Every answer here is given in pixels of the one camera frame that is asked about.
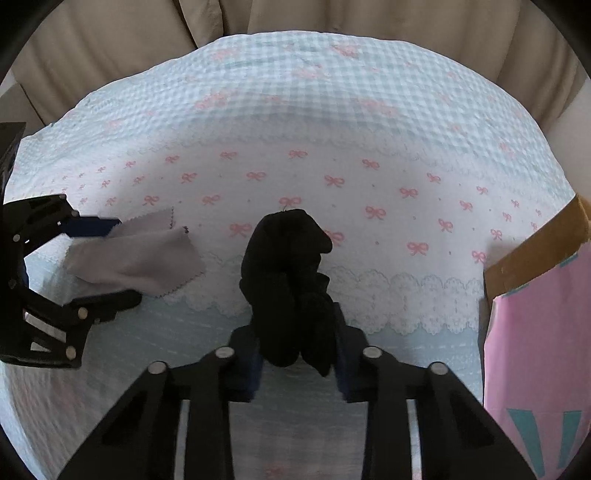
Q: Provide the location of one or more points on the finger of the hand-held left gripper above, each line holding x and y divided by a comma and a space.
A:
90, 226
101, 307

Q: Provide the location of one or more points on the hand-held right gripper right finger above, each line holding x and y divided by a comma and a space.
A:
344, 364

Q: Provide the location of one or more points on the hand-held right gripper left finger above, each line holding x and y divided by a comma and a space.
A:
247, 369

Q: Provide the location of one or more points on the light grey cloth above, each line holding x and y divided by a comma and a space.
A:
138, 258

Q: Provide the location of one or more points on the black sock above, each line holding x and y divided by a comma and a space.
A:
286, 286

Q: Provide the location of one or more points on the pink cardboard box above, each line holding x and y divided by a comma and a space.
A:
540, 332

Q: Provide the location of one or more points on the beige curtain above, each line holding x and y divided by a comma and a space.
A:
138, 37

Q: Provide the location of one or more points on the checked bedsheet with pink bows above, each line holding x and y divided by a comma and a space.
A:
323, 161

